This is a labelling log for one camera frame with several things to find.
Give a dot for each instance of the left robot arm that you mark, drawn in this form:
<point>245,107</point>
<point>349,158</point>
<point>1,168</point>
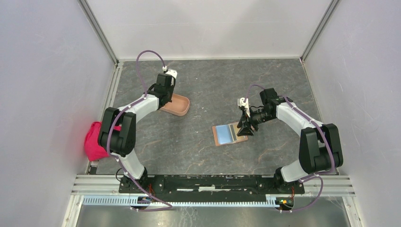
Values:
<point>117,134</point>

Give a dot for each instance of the red crumpled cloth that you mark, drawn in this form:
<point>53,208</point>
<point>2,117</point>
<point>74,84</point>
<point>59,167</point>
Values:
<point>92,150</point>

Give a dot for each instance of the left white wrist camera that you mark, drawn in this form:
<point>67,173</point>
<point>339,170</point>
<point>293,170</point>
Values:
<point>170,72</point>

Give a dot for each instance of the blue credit card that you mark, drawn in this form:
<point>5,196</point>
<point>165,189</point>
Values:
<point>224,134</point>

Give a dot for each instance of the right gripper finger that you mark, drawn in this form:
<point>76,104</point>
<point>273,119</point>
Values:
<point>244,129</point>
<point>244,121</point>

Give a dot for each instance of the tan leather card holder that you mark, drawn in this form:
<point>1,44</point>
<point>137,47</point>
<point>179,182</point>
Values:
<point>234,130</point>

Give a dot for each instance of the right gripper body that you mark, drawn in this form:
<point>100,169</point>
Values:
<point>260,116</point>

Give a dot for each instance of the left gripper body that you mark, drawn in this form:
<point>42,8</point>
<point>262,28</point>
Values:
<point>169,92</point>

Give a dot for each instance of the pink oval tray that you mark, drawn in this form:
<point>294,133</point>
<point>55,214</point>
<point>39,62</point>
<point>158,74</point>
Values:
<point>179,105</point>

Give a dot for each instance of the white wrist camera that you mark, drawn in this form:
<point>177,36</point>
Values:
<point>243,104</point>
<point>170,72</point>

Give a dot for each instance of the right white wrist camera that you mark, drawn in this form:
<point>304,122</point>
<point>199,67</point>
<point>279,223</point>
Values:
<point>243,104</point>

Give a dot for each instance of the white toothed cable duct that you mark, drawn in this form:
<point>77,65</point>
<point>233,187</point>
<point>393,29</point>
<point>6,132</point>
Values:
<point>142,201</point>

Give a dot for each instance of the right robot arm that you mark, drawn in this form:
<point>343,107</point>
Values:
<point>320,151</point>

